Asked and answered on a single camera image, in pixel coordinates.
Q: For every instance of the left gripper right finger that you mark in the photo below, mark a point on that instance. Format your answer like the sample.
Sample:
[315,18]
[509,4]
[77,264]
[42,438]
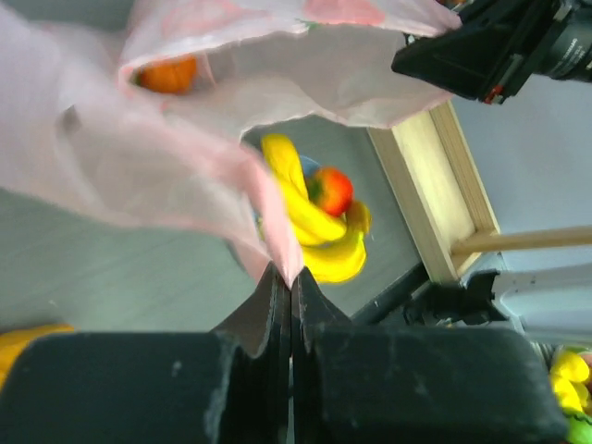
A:
[374,384]

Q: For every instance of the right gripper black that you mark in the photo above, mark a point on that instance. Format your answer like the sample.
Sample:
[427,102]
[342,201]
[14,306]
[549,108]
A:
[499,45]

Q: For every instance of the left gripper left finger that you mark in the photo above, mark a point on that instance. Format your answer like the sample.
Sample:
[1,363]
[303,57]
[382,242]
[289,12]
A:
[227,385]

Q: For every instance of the yellow banana bunch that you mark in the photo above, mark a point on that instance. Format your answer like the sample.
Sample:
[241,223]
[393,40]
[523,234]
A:
[333,248]

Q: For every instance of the red orange persimmon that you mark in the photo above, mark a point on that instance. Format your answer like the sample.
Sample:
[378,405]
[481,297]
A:
[331,190]

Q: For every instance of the pink plastic bag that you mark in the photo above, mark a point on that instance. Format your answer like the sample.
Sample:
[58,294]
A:
[78,131]

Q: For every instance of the orange tangerine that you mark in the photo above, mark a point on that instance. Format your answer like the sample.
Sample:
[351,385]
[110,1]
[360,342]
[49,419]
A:
[171,77]

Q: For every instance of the orange cloth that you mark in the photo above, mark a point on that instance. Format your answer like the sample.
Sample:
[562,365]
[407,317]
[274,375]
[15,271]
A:
[13,343]

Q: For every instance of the wooden rack frame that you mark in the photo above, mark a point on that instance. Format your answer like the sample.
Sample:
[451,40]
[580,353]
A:
[433,175]

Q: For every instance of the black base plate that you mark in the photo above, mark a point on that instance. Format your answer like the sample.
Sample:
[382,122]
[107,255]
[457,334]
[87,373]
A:
[416,300]

